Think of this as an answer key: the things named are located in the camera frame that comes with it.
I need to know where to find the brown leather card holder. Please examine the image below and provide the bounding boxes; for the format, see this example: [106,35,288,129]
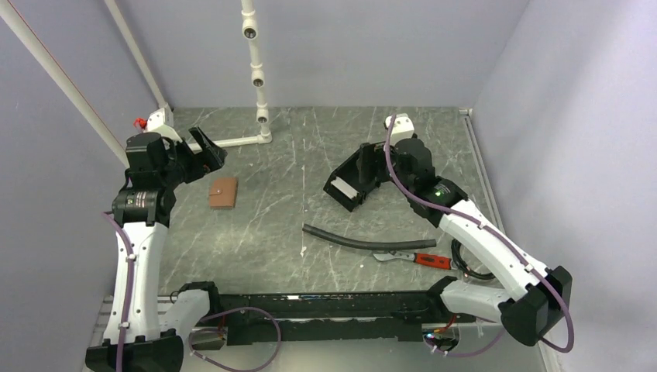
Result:
[208,177,239,209]

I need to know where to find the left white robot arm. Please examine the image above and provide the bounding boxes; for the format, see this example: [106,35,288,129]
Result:
[84,126,226,371]

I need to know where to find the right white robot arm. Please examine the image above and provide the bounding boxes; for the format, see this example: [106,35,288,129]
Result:
[356,138,574,353]

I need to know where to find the black plastic card tray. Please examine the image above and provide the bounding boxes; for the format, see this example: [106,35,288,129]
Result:
[323,151,381,212]

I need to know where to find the white cards in tray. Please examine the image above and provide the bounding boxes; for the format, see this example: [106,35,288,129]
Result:
[331,177,358,200]

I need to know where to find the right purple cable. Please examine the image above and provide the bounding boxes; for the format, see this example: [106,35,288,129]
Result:
[383,113,576,359]

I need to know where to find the purple cable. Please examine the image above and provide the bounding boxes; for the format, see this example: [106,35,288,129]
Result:
[383,113,576,359]
[101,211,283,372]

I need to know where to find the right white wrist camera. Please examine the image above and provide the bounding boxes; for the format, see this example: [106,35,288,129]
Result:
[390,113,414,146]

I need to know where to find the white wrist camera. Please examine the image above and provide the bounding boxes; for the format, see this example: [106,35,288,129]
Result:
[143,106,183,143]
[390,113,414,146]

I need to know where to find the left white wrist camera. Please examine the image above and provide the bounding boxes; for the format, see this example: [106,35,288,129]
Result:
[143,106,183,143]

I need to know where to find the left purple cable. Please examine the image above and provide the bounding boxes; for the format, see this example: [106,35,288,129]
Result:
[101,211,283,372]

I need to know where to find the aluminium frame rail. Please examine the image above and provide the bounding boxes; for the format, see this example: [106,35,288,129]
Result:
[459,108,506,234]

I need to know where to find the black corrugated hose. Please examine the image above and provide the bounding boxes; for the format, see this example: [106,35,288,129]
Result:
[301,223,438,252]

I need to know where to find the coiled black cable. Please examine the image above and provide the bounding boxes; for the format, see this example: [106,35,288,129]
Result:
[450,238,497,282]

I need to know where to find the red handled pruning shears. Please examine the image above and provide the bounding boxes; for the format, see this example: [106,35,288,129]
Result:
[373,251,456,270]

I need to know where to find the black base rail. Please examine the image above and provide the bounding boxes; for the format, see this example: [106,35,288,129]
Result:
[169,281,478,346]

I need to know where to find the white pvc pipe frame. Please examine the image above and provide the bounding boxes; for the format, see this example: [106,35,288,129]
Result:
[0,0,273,168]

